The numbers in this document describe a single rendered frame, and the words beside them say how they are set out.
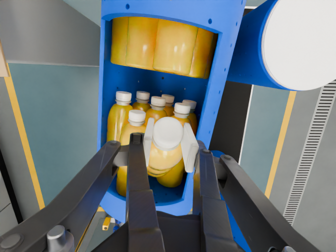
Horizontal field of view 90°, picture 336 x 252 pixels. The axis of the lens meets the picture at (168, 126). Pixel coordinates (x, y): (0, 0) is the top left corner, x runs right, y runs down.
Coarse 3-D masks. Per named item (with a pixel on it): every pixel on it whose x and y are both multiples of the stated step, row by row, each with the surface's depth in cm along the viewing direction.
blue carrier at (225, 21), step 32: (128, 0) 25; (160, 0) 24; (192, 0) 24; (224, 0) 25; (224, 32) 28; (224, 64) 31; (160, 96) 55; (192, 96) 51; (160, 192) 47; (192, 192) 40
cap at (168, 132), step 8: (160, 120) 21; (168, 120) 21; (176, 120) 22; (160, 128) 21; (168, 128) 21; (176, 128) 21; (160, 136) 21; (168, 136) 21; (176, 136) 21; (160, 144) 21; (168, 144) 20; (176, 144) 21
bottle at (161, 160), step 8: (152, 136) 23; (152, 144) 23; (152, 152) 24; (160, 152) 23; (168, 152) 23; (176, 152) 24; (152, 160) 25; (160, 160) 24; (168, 160) 24; (176, 160) 25; (152, 168) 28; (160, 168) 26; (168, 168) 27; (152, 176) 39; (160, 176) 39
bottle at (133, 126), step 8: (128, 120) 39; (144, 120) 41; (128, 128) 38; (136, 128) 38; (144, 128) 40; (120, 136) 40; (128, 136) 38; (120, 168) 41; (120, 176) 41; (120, 184) 42; (120, 192) 43
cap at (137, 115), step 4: (132, 112) 38; (136, 112) 39; (140, 112) 39; (144, 112) 40; (132, 116) 38; (136, 116) 38; (140, 116) 38; (144, 116) 39; (136, 120) 38; (140, 120) 39
